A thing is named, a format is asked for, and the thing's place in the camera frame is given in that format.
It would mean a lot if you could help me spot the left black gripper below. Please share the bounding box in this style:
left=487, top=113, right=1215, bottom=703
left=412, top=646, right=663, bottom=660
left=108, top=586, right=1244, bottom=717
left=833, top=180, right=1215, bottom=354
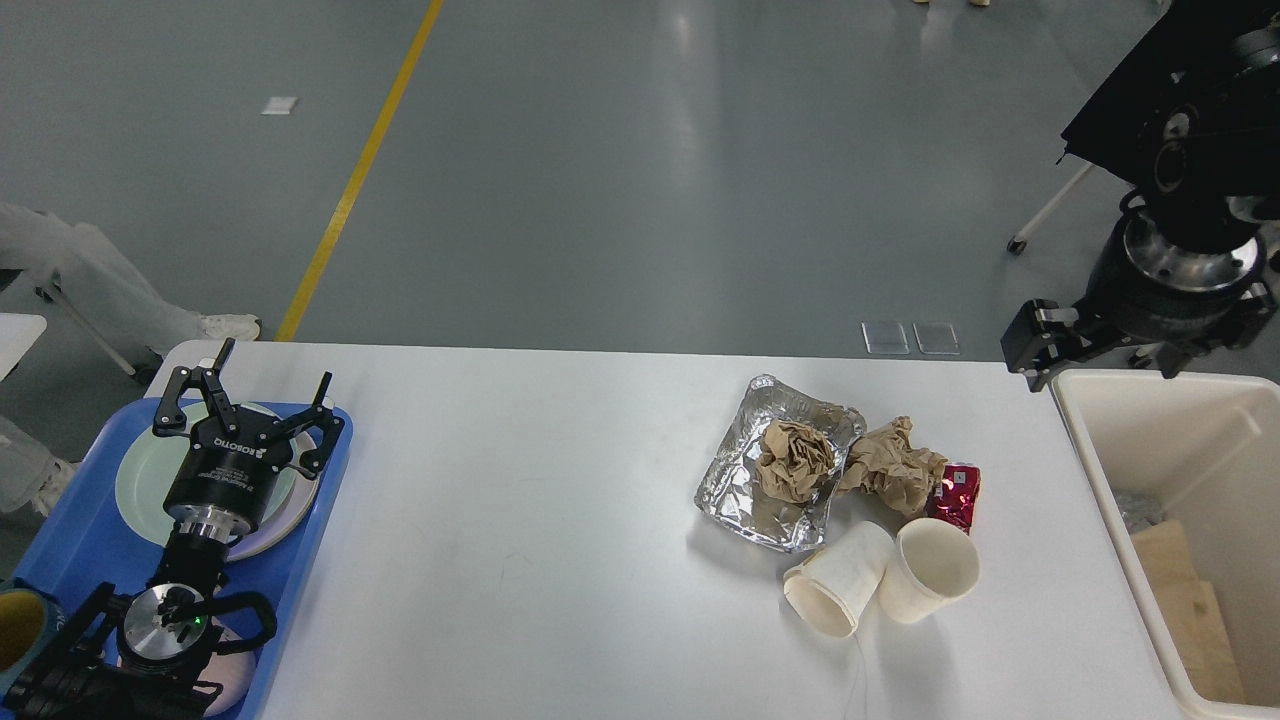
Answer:
left=151, top=338, right=346, bottom=546

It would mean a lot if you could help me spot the blue plastic tray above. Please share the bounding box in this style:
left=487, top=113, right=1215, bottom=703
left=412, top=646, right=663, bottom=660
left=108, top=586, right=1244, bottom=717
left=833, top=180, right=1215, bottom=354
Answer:
left=14, top=397, right=355, bottom=719

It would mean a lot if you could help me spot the lying white paper cup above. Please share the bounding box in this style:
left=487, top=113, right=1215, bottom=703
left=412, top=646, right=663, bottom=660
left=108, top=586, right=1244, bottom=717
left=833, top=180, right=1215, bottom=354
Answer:
left=782, top=521, right=893, bottom=638

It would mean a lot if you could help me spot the white rolling chair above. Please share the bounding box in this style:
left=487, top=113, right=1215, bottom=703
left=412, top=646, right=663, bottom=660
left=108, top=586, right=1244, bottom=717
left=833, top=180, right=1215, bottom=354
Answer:
left=1005, top=161, right=1094, bottom=258

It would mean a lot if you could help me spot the white plastic bin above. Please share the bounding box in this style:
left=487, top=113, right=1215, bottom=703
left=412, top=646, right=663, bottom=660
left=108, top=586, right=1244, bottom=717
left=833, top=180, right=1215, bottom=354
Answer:
left=1052, top=369, right=1279, bottom=719

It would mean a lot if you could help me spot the white paper cup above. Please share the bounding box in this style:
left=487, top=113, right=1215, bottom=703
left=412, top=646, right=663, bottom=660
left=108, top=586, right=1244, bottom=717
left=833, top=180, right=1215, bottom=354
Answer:
left=782, top=521, right=893, bottom=638
left=877, top=518, right=980, bottom=624

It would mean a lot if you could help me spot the crumpled brown paper ball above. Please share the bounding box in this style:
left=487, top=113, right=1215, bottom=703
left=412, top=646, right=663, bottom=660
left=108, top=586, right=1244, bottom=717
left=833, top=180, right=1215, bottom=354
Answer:
left=835, top=416, right=948, bottom=519

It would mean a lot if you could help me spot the black jacket on chair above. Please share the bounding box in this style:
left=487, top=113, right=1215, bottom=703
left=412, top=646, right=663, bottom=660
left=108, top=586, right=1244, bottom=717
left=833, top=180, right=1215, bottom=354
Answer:
left=1062, top=1, right=1277, bottom=196

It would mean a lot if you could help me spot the white sneaker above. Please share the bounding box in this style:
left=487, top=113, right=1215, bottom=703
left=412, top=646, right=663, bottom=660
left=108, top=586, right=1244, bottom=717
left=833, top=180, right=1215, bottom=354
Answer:
left=198, top=314, right=262, bottom=342

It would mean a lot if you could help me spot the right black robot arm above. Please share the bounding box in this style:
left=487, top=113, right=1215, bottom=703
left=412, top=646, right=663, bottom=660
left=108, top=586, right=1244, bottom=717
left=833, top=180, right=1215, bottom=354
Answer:
left=1000, top=1, right=1277, bottom=392

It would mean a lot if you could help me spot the blue yellow mug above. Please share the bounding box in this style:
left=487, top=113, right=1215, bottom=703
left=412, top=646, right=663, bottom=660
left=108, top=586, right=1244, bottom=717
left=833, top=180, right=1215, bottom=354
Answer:
left=1, top=587, right=67, bottom=674

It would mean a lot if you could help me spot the aluminium foil tray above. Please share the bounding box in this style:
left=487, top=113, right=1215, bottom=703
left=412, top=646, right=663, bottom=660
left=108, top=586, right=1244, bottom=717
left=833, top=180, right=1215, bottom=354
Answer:
left=694, top=374, right=867, bottom=553

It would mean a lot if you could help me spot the crumpled brown paper in tray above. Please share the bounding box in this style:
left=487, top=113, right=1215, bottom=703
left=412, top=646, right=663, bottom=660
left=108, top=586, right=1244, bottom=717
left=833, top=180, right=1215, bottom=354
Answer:
left=755, top=420, right=835, bottom=503

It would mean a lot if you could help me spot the person in grey trousers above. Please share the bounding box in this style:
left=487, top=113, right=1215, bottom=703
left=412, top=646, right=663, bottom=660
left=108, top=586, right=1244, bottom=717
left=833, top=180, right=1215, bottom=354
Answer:
left=1, top=202, right=204, bottom=514

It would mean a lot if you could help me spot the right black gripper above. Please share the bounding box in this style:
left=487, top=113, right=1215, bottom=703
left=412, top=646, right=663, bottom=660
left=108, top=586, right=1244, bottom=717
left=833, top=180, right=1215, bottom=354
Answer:
left=1001, top=211, right=1277, bottom=393

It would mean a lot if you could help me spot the light green plate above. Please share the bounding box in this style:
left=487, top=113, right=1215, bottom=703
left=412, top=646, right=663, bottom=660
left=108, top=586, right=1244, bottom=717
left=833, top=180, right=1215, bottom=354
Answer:
left=115, top=428, right=300, bottom=560

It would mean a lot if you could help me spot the red foil wrapper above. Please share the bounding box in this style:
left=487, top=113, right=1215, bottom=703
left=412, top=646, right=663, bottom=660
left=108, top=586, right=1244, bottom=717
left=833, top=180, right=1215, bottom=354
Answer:
left=924, top=462, right=982, bottom=536

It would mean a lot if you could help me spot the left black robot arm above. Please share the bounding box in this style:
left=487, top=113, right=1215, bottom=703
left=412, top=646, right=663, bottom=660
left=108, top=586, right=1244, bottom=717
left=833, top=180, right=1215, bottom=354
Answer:
left=3, top=341, right=353, bottom=719

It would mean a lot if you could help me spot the brown paper bag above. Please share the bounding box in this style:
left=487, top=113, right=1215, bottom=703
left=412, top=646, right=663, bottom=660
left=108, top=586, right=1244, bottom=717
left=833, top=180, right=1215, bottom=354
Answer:
left=1155, top=582, right=1245, bottom=703
left=1132, top=519, right=1201, bottom=588

